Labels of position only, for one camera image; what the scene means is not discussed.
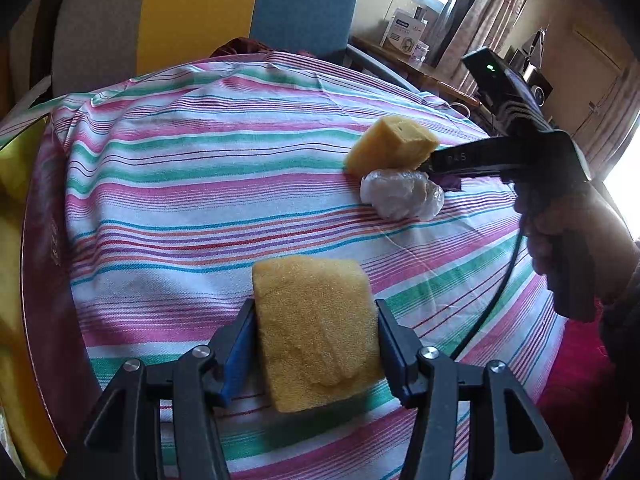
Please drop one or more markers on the dark red cloth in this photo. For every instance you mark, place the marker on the dark red cloth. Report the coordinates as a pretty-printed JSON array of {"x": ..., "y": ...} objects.
[{"x": 240, "y": 46}]

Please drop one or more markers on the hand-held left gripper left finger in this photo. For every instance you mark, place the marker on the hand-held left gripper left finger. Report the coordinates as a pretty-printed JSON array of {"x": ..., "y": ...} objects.
[{"x": 240, "y": 355}]

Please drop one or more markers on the patterned curtain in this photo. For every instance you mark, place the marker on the patterned curtain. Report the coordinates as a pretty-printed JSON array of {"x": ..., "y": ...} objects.
[{"x": 490, "y": 10}]

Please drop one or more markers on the striped tablecloth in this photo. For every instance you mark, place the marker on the striped tablecloth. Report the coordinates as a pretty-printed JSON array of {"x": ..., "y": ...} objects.
[{"x": 200, "y": 185}]

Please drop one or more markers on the yellow sponge cake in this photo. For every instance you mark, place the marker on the yellow sponge cake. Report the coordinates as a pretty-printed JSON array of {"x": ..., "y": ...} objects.
[
  {"x": 315, "y": 330},
  {"x": 390, "y": 145}
]

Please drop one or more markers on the white carton box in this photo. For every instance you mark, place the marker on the white carton box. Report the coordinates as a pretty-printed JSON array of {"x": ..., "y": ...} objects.
[{"x": 400, "y": 32}]

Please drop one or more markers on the small purple white jar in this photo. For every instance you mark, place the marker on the small purple white jar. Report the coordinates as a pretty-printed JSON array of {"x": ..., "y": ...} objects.
[{"x": 421, "y": 54}]

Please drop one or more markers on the plastic-wrapped pale bun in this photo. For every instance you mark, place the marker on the plastic-wrapped pale bun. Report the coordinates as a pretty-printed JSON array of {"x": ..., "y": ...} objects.
[{"x": 400, "y": 195}]

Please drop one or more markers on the wooden desk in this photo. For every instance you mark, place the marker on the wooden desk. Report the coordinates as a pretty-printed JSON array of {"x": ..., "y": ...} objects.
[{"x": 435, "y": 77}]

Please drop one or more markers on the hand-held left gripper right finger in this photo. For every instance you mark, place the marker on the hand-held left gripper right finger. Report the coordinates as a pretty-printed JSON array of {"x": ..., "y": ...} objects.
[{"x": 391, "y": 352}]

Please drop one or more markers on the grey yellow blue chair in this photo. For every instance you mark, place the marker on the grey yellow blue chair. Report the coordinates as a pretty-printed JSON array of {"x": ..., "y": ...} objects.
[{"x": 300, "y": 10}]

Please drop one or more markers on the person's right hand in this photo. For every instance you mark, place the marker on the person's right hand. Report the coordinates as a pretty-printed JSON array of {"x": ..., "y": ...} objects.
[{"x": 595, "y": 230}]

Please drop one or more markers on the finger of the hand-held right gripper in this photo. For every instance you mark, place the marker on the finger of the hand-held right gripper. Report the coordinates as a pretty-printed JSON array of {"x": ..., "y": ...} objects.
[{"x": 465, "y": 157}]

